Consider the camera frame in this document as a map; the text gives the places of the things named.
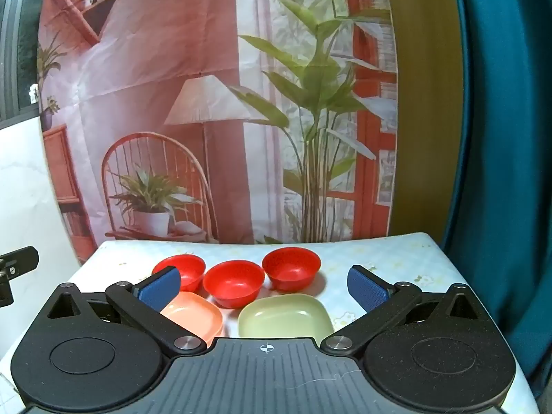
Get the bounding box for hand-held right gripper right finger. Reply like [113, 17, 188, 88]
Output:
[321, 264, 490, 356]

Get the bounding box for printed backdrop cloth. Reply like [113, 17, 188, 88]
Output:
[37, 0, 400, 264]

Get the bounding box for teal curtain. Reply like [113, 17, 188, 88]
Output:
[440, 0, 552, 402]

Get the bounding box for yellow wooden board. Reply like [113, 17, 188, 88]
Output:
[383, 0, 469, 239]

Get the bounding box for pink square plate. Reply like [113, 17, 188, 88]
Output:
[159, 291, 225, 348]

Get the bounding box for red plastic bowl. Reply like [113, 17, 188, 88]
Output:
[203, 260, 265, 309]
[152, 254, 207, 293]
[262, 247, 323, 293]

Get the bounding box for floral checked tablecloth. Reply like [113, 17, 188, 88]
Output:
[0, 232, 542, 414]

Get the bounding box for dark window frame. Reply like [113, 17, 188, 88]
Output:
[0, 0, 48, 121]

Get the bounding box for pale green square plate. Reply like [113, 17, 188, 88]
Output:
[238, 293, 335, 341]

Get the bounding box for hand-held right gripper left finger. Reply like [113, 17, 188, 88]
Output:
[43, 266, 208, 356]

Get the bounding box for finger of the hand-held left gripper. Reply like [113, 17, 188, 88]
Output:
[0, 246, 40, 307]

